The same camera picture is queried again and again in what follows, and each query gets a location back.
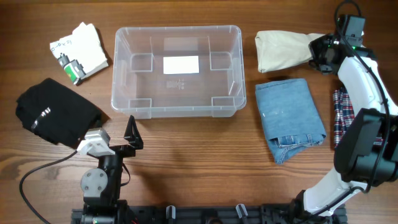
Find cream cloth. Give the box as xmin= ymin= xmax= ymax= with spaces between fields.
xmin=254 ymin=30 xmax=323 ymax=73

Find plaid shirt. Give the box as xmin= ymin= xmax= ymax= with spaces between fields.
xmin=332 ymin=86 xmax=384 ymax=149

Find blue jeans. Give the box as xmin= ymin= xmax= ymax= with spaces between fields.
xmin=255 ymin=78 xmax=326 ymax=164

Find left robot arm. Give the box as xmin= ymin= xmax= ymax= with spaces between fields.
xmin=73 ymin=116 xmax=144 ymax=224

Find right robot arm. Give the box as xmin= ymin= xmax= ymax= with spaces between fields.
xmin=286 ymin=34 xmax=397 ymax=223

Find clear plastic storage container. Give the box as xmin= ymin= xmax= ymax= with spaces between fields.
xmin=111 ymin=25 xmax=246 ymax=119

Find black folded garment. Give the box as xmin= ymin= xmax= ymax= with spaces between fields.
xmin=16 ymin=78 xmax=102 ymax=148

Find white pixel-print folded shirt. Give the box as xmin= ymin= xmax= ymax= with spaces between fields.
xmin=50 ymin=22 xmax=108 ymax=85

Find right black cable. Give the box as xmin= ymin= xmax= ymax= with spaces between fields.
xmin=298 ymin=0 xmax=391 ymax=224

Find black cable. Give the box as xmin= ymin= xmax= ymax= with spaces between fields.
xmin=298 ymin=0 xmax=391 ymax=224
xmin=19 ymin=149 xmax=78 ymax=224

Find left black cable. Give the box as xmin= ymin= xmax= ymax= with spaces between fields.
xmin=19 ymin=149 xmax=78 ymax=224

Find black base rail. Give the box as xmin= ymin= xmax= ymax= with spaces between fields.
xmin=70 ymin=203 xmax=348 ymax=224

